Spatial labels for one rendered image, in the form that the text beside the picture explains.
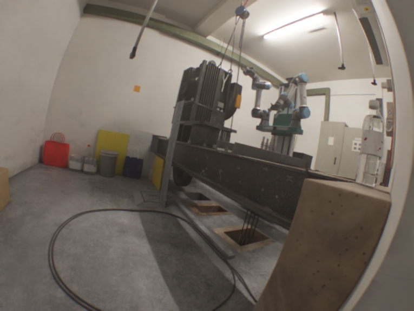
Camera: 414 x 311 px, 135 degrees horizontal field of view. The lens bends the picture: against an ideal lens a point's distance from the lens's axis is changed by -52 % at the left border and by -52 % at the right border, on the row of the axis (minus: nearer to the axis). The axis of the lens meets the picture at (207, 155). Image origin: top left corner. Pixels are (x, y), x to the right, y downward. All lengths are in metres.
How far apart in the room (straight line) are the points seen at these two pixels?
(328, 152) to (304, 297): 3.86
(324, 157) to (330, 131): 0.58
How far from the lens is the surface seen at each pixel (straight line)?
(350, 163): 3.86
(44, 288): 0.92
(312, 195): 0.22
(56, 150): 2.82
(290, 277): 0.26
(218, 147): 1.21
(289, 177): 0.82
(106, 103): 2.83
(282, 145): 2.41
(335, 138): 4.04
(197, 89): 1.88
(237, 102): 2.08
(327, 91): 4.62
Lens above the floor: 0.67
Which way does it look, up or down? 3 degrees down
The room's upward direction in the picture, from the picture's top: 11 degrees clockwise
